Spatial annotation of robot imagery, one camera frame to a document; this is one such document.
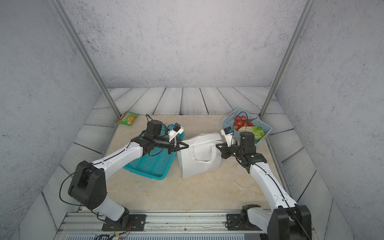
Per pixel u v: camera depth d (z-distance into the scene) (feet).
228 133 2.29
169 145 2.32
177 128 2.29
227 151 2.33
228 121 3.70
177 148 2.46
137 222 2.39
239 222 2.33
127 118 3.76
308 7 2.31
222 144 2.43
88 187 1.44
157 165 3.09
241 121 3.65
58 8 2.30
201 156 2.60
